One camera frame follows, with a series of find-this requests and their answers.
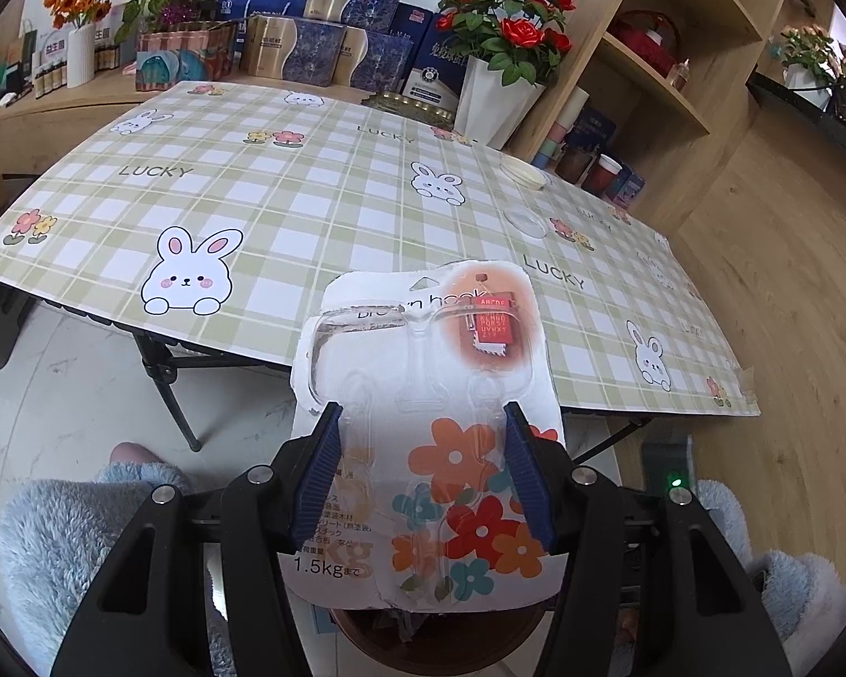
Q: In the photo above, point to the stack of pastel paper cups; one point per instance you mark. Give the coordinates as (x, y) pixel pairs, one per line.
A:
(560, 130)

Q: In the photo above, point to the white ribbed vase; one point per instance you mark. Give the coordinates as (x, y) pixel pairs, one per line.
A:
(82, 56)

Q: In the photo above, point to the brown round waste bin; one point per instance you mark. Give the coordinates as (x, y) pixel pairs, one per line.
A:
(437, 642)

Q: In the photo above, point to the flower print blister card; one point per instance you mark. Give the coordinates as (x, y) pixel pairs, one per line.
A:
(430, 381)

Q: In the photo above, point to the checked bunny tablecloth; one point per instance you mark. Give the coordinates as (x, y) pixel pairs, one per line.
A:
(289, 190)

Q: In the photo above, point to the red teapot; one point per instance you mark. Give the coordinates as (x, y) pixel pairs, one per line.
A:
(645, 42)

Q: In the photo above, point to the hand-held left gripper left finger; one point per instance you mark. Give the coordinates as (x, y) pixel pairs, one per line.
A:
(314, 479)

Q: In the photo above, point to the clear round plastic lid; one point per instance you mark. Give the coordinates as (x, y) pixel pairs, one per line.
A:
(527, 227)

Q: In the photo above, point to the small glass bottle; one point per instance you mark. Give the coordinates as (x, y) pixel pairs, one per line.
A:
(680, 76)

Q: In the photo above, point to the fluffy light blue robe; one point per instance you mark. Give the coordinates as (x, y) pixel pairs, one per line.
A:
(49, 550)

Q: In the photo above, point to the row of small bottles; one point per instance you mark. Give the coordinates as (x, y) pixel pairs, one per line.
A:
(106, 53)

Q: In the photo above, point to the red rose plant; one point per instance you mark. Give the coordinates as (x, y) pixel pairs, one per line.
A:
(507, 21)

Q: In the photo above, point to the yellowish round plastic lid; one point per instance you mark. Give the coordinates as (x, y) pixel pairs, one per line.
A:
(523, 174)

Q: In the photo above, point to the blue box with white emblem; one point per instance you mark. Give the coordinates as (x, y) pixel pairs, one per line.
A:
(433, 70)

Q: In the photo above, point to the teal tissue box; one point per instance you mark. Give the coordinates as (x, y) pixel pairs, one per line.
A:
(169, 70)

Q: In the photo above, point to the dark blue printed box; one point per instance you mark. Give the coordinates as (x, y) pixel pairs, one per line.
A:
(593, 130)

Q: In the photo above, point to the gold tray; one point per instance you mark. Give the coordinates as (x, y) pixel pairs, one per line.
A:
(409, 107)

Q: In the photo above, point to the small blue box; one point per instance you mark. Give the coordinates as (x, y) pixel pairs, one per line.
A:
(626, 187)

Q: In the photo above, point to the pink fence planter box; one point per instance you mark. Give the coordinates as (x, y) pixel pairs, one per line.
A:
(197, 42)

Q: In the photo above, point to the black folding table frame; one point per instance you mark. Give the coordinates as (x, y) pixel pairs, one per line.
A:
(169, 381)

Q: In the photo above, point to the white flower pot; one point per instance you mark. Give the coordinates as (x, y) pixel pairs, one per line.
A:
(497, 102)

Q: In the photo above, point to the wooden shelf unit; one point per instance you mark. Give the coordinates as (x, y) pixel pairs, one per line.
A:
(712, 49)

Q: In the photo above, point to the orange flowers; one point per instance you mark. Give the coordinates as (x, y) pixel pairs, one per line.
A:
(81, 3)

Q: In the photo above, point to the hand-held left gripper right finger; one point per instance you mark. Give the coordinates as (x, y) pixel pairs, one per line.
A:
(532, 486)

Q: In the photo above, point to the red paper cup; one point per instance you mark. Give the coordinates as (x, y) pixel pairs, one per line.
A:
(600, 175)

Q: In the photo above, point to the person's right forearm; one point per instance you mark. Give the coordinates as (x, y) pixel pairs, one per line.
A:
(804, 592)

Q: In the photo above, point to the person's bare knee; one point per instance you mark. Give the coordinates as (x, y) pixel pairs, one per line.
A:
(135, 453)

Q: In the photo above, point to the flat blue box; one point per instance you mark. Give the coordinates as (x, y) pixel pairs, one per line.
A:
(261, 7)

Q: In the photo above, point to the pale rose plant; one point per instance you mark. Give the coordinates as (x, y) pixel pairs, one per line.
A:
(814, 60)

